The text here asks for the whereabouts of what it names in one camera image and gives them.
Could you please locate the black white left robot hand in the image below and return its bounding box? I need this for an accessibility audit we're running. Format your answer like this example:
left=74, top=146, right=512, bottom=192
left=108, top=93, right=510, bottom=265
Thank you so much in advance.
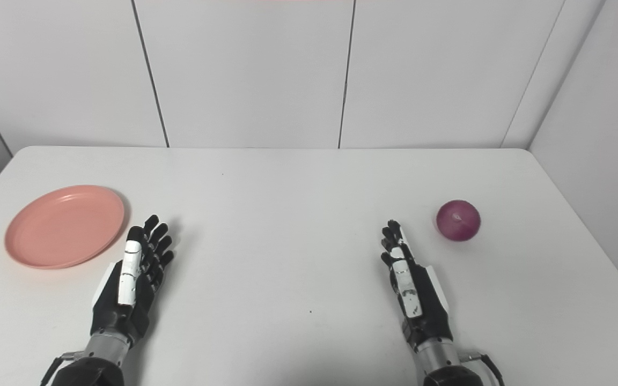
left=91, top=215, right=175, bottom=347

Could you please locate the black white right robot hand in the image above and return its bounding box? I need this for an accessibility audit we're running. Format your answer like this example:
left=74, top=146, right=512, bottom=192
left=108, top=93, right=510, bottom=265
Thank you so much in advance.
left=380, top=220, right=454, bottom=347

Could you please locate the purple red onion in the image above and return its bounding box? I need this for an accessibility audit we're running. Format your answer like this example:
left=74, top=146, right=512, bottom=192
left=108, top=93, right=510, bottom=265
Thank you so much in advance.
left=436, top=200, right=481, bottom=242

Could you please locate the pink round plate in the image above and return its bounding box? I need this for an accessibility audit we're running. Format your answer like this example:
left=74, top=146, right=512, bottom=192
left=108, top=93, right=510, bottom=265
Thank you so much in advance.
left=4, top=185, right=126, bottom=269

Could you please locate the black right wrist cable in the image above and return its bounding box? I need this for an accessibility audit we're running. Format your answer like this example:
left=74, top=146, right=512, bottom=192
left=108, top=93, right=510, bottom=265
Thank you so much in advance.
left=459, top=351, right=506, bottom=386

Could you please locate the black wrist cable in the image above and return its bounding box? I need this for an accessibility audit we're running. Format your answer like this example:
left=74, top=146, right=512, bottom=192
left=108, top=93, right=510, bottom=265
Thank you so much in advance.
left=41, top=351, right=86, bottom=386
left=459, top=351, right=506, bottom=386

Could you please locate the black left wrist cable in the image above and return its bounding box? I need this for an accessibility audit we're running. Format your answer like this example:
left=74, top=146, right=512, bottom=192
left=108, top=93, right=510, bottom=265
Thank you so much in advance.
left=41, top=351, right=86, bottom=386

